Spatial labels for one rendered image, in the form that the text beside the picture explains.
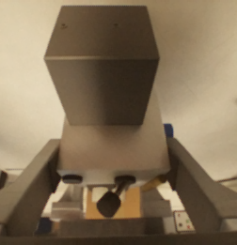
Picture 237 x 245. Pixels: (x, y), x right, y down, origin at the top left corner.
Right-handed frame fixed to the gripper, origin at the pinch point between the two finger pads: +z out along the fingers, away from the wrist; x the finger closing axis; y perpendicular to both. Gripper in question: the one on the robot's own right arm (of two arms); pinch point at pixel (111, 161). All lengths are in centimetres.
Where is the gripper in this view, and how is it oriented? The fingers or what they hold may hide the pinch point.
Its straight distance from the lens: 28.7
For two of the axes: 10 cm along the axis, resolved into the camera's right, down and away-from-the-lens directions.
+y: 0.2, -5.4, -8.4
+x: -10.0, 0.1, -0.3
